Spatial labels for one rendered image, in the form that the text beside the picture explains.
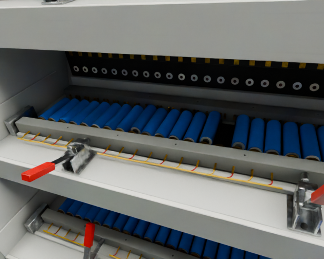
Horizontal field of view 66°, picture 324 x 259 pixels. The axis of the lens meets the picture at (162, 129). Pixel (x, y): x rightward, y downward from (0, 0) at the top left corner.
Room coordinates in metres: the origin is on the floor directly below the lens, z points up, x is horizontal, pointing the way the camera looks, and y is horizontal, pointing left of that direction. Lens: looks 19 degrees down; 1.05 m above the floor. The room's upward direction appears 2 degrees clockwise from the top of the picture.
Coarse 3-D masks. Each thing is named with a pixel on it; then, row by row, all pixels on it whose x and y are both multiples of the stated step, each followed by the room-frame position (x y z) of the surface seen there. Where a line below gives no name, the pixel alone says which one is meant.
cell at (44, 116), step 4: (60, 100) 0.43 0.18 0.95; (64, 100) 0.43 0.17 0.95; (68, 100) 0.44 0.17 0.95; (56, 104) 0.42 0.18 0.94; (60, 104) 0.42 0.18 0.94; (64, 104) 0.43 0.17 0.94; (52, 108) 0.41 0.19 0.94; (56, 108) 0.41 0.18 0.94; (44, 112) 0.40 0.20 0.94; (48, 112) 0.40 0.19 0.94; (52, 112) 0.40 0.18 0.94; (40, 116) 0.39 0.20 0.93; (44, 116) 0.39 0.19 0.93; (48, 116) 0.39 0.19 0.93
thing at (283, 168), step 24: (24, 120) 0.37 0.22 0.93; (48, 120) 0.36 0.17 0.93; (48, 144) 0.33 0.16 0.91; (96, 144) 0.32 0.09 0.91; (120, 144) 0.31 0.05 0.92; (144, 144) 0.29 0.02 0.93; (168, 144) 0.29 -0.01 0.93; (192, 144) 0.28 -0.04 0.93; (216, 168) 0.27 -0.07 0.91; (240, 168) 0.26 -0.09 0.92; (264, 168) 0.25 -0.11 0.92; (288, 168) 0.24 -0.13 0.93; (312, 168) 0.23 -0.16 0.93
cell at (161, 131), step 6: (168, 114) 0.36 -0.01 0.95; (174, 114) 0.36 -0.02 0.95; (180, 114) 0.37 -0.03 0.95; (168, 120) 0.35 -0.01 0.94; (174, 120) 0.35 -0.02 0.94; (162, 126) 0.33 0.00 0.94; (168, 126) 0.33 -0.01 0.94; (156, 132) 0.32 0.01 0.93; (162, 132) 0.32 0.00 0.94; (168, 132) 0.33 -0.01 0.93
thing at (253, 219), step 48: (48, 96) 0.46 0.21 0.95; (192, 96) 0.40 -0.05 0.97; (240, 96) 0.37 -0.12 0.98; (288, 96) 0.34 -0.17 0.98; (0, 144) 0.35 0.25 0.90; (96, 192) 0.26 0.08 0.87; (144, 192) 0.24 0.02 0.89; (192, 192) 0.24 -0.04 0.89; (240, 192) 0.23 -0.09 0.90; (240, 240) 0.21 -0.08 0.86; (288, 240) 0.18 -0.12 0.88
